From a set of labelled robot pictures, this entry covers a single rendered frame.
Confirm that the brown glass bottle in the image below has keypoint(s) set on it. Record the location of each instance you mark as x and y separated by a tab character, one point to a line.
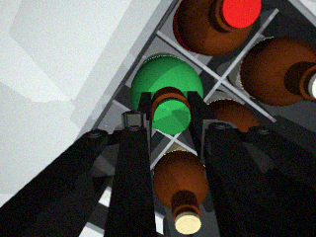
226	108
204	26
277	71
179	184

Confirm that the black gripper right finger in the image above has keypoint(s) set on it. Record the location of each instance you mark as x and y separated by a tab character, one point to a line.
245	204

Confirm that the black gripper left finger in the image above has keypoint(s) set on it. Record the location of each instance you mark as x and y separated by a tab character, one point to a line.
60	199

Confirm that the green bottle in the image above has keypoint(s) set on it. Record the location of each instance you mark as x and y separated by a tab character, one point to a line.
168	78

